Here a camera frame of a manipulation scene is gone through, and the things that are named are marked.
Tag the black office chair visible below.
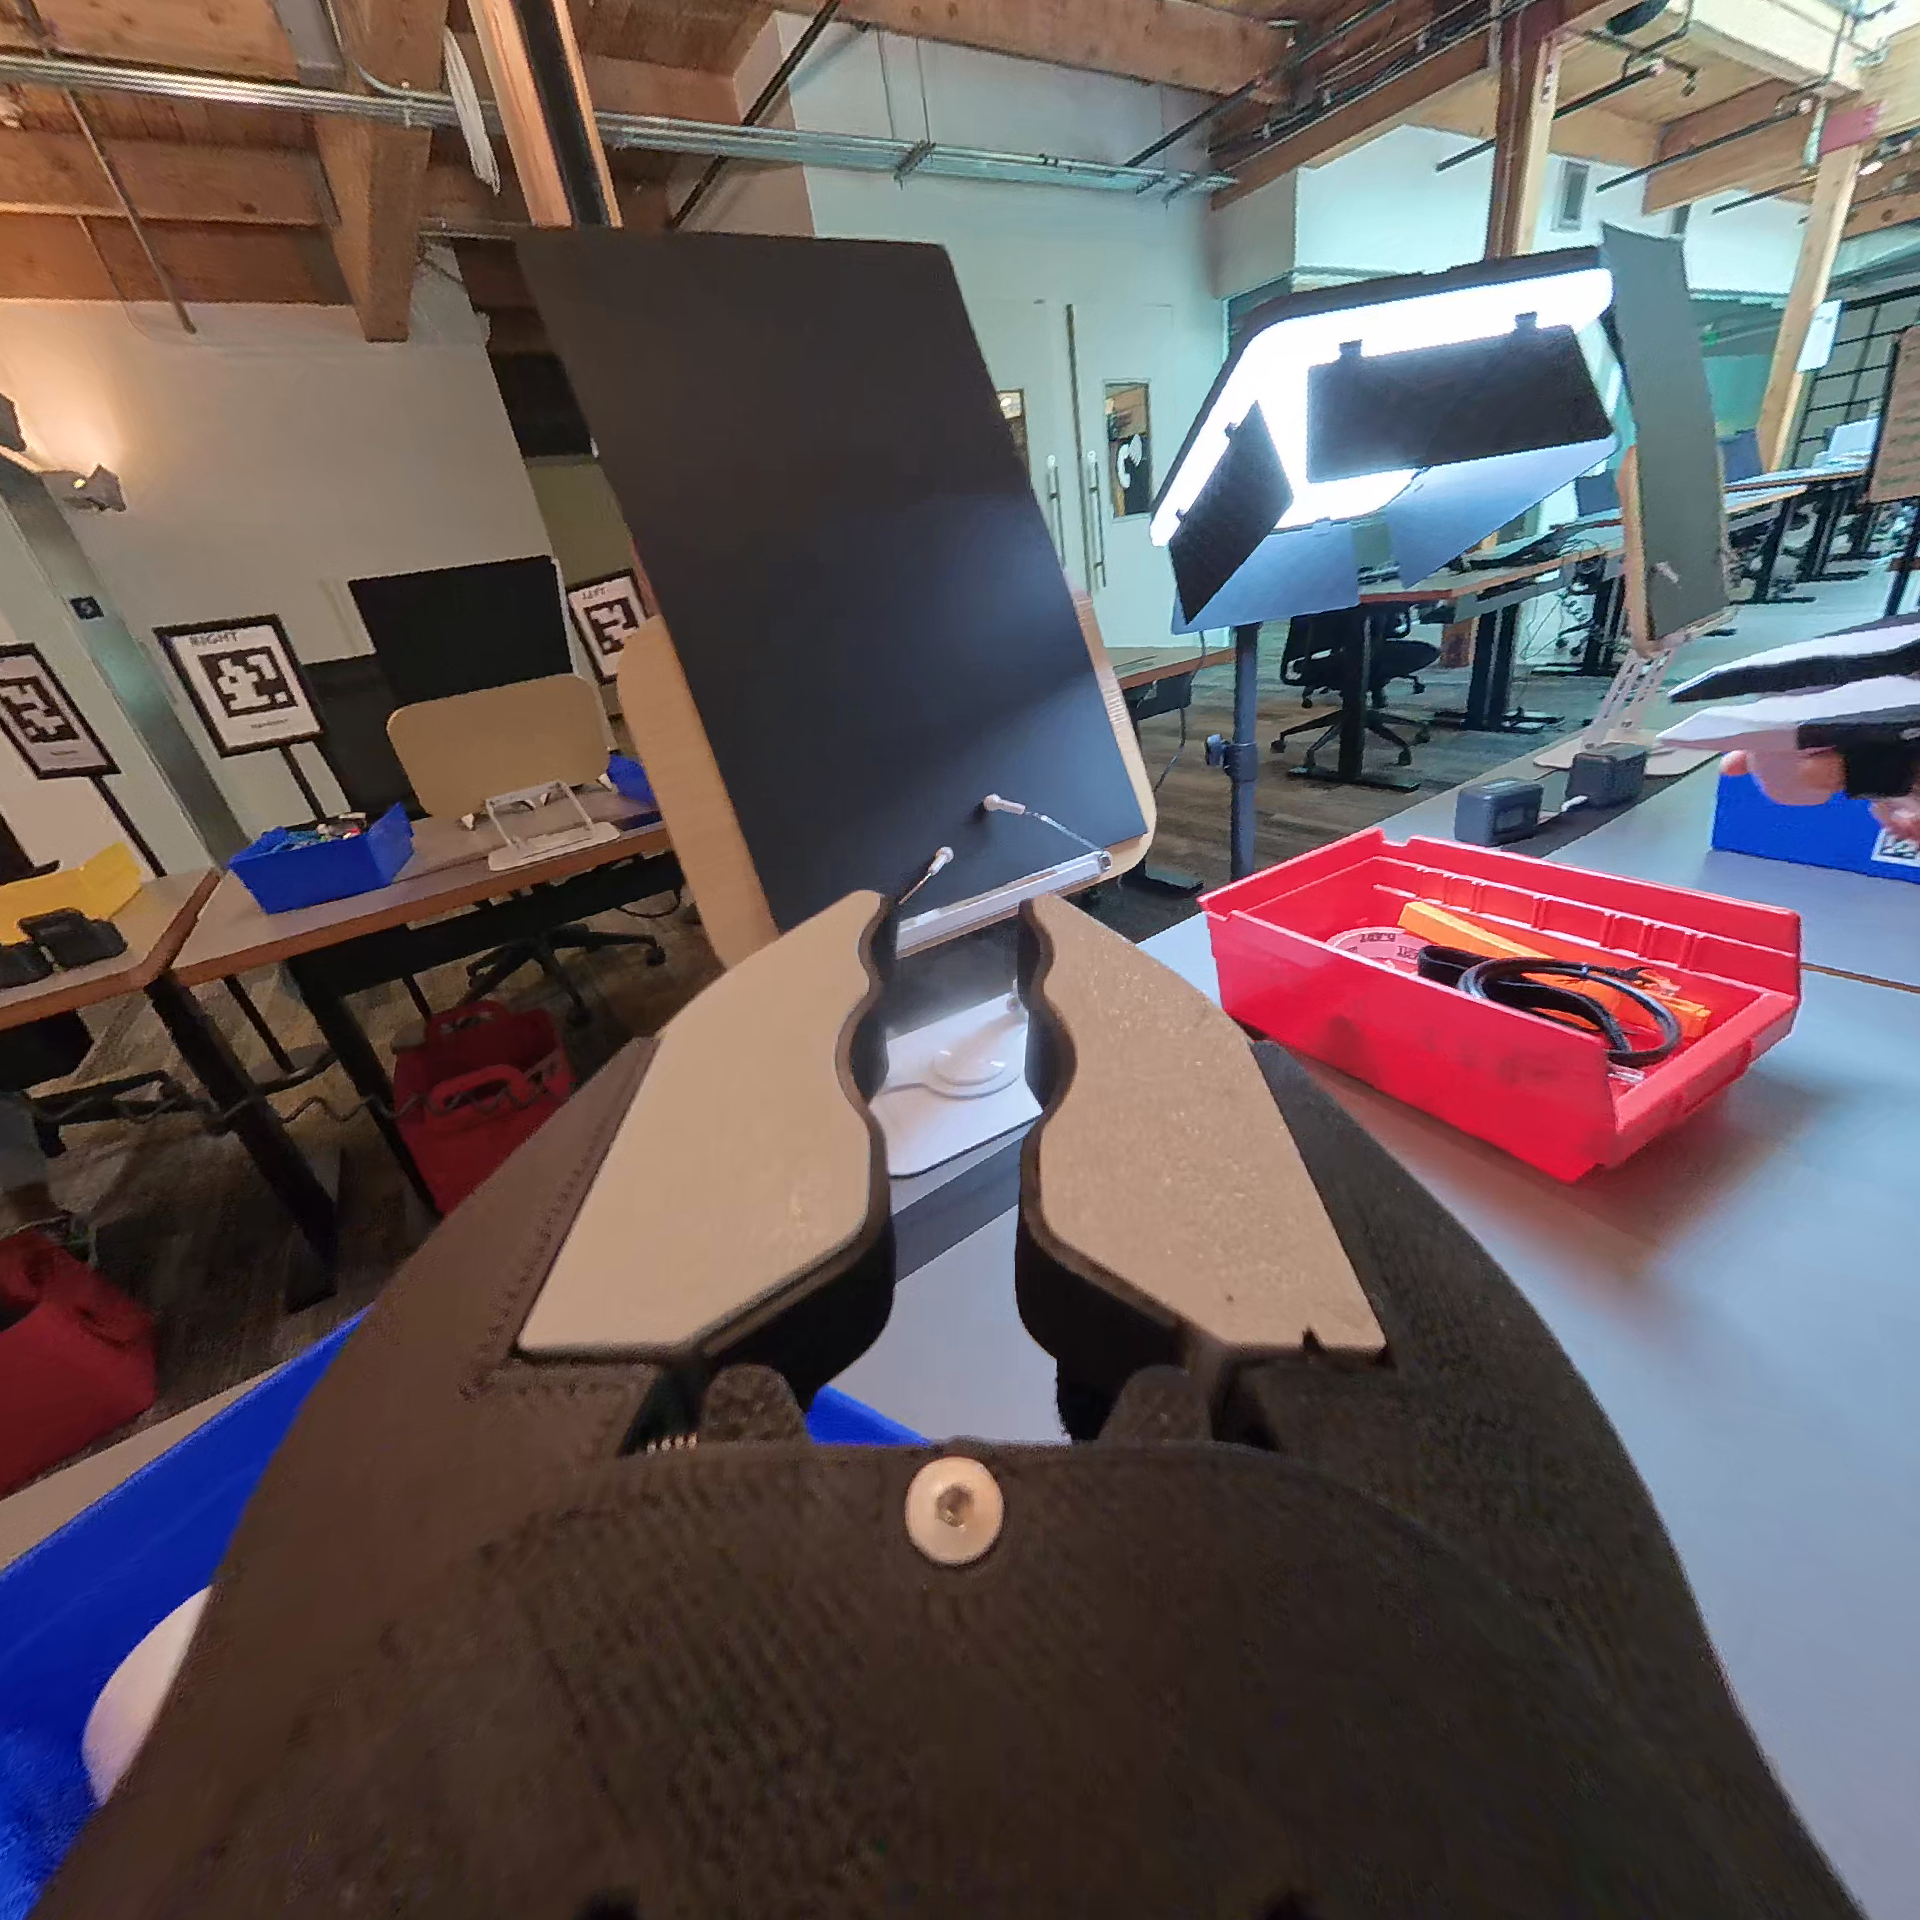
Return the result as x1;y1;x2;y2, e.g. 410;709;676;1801
1270;600;1443;788

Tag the black board with wooden back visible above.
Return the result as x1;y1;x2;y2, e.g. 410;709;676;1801
348;555;620;873
1597;224;1742;736

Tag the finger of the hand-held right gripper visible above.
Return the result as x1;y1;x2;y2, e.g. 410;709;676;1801
1654;673;1920;755
1668;612;1920;707

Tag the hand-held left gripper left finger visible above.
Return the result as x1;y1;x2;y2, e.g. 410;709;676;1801
515;892;899;1365

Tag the studio light panel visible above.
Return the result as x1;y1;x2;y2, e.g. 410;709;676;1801
1147;248;1630;634

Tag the red plastic bin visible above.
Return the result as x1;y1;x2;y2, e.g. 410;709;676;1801
1200;830;1801;1185

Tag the brown notice board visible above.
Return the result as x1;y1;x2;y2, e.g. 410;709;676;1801
1868;322;1920;508

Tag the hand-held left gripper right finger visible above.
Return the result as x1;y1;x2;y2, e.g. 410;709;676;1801
1020;893;1390;1385

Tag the black cable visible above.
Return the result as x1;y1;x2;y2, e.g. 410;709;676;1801
1459;957;1685;1069

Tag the small yellow bin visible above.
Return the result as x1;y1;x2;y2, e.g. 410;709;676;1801
0;843;139;946

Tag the black light stand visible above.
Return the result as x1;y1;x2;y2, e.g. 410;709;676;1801
1204;616;1278;888

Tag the wooden desk with black legs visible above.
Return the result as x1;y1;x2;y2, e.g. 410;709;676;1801
0;872;227;1144
172;817;683;1308

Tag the red bag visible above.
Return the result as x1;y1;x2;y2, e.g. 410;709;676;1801
0;1230;160;1494

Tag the wooden office desk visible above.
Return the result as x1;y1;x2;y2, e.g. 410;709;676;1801
1107;645;1210;736
1358;540;1625;736

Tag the orange plastic strip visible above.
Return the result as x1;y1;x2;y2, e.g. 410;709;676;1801
1395;900;1720;1037

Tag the black board on white stand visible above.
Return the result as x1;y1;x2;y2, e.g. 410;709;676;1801
509;229;1157;1179

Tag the small marker sign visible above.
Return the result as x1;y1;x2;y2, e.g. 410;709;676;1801
568;569;650;683
153;616;329;760
0;645;118;781

